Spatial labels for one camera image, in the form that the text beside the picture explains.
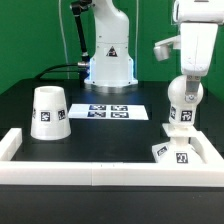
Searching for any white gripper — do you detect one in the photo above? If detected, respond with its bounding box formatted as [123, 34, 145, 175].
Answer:
[180, 23, 218, 102]

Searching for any white lamp bulb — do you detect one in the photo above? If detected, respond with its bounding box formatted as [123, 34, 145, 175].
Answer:
[168, 75, 203, 127]

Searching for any white lamp base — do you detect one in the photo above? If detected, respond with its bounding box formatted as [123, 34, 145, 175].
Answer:
[152, 123, 203, 165]

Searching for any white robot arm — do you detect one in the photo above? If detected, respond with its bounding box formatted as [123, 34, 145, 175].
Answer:
[70, 0, 224, 103]

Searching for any white lamp shade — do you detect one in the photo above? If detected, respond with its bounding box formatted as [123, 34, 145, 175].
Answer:
[31, 86, 71, 140]

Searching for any white marker sheet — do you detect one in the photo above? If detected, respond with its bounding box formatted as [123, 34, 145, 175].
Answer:
[68, 104, 149, 120]

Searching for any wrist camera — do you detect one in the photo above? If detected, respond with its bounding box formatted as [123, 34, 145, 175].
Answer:
[153, 35, 180, 61]

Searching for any black cable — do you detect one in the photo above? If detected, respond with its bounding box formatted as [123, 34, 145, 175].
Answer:
[34, 63, 88, 81]

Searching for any white U-shaped fence frame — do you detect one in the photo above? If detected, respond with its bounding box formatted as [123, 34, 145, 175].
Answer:
[0, 128, 224, 187]

